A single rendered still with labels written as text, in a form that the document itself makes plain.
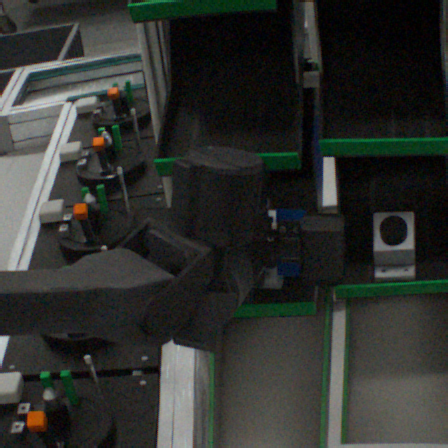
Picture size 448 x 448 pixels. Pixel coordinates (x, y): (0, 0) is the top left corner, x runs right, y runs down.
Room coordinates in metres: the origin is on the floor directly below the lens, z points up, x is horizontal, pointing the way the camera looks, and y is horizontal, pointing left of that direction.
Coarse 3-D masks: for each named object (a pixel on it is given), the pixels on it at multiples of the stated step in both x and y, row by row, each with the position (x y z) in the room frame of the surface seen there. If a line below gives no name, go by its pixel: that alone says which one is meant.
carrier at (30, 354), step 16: (16, 336) 1.13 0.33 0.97; (32, 336) 1.12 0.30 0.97; (48, 336) 1.09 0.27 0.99; (64, 336) 1.08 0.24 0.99; (80, 336) 1.08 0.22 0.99; (16, 352) 1.08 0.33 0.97; (32, 352) 1.08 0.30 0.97; (48, 352) 1.07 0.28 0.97; (64, 352) 1.07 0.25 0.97; (80, 352) 1.07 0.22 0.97; (96, 352) 1.06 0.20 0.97; (112, 352) 1.06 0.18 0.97; (128, 352) 1.05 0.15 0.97; (144, 352) 1.05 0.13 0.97; (160, 352) 1.05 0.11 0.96; (0, 368) 1.05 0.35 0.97; (16, 368) 1.05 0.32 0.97; (32, 368) 1.04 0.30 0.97; (48, 368) 1.04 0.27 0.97; (64, 368) 1.03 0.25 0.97; (80, 368) 1.03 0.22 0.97; (96, 368) 1.02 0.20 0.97; (112, 368) 1.02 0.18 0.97; (128, 368) 1.02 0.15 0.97; (144, 368) 1.01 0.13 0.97; (160, 368) 1.02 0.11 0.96
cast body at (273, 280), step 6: (270, 204) 0.83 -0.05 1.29; (270, 210) 0.82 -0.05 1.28; (270, 240) 0.76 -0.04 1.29; (264, 270) 0.76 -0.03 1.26; (270, 270) 0.76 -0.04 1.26; (276, 270) 0.76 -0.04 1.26; (264, 276) 0.76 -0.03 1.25; (270, 276) 0.76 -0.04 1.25; (276, 276) 0.76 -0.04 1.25; (282, 276) 0.78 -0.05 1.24; (264, 282) 0.76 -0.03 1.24; (270, 282) 0.76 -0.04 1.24; (276, 282) 0.76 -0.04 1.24; (282, 282) 0.77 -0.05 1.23; (276, 288) 0.77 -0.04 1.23
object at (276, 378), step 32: (320, 288) 0.89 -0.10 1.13; (256, 320) 0.89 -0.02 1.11; (288, 320) 0.88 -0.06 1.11; (320, 320) 0.87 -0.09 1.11; (224, 352) 0.87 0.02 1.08; (256, 352) 0.86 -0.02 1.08; (288, 352) 0.85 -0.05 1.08; (320, 352) 0.84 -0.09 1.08; (224, 384) 0.84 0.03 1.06; (256, 384) 0.84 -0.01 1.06; (288, 384) 0.83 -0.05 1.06; (320, 384) 0.82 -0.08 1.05; (224, 416) 0.82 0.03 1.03; (256, 416) 0.81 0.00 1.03; (288, 416) 0.80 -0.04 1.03; (320, 416) 0.76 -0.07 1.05
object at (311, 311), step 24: (312, 96) 0.94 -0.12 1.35; (312, 120) 0.91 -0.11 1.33; (312, 144) 0.88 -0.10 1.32; (312, 168) 0.93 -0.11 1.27; (288, 192) 0.91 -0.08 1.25; (312, 192) 0.90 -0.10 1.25; (264, 288) 0.81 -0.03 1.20; (288, 288) 0.80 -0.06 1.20; (312, 288) 0.78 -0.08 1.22; (240, 312) 0.78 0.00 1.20; (264, 312) 0.78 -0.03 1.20; (288, 312) 0.77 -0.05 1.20; (312, 312) 0.77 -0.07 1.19
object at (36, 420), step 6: (36, 408) 0.83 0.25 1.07; (42, 408) 0.83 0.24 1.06; (30, 414) 0.81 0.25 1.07; (36, 414) 0.81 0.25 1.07; (42, 414) 0.81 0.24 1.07; (30, 420) 0.81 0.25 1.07; (36, 420) 0.80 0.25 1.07; (42, 420) 0.80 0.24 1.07; (30, 426) 0.80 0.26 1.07; (36, 426) 0.80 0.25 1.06; (42, 426) 0.80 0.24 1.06; (48, 426) 0.82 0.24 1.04; (36, 432) 0.81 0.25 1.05; (42, 432) 0.81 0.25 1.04; (48, 432) 0.82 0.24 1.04; (42, 438) 0.82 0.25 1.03; (48, 438) 0.82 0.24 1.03; (54, 438) 0.83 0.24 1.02; (48, 444) 0.82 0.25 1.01; (54, 444) 0.82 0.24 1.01
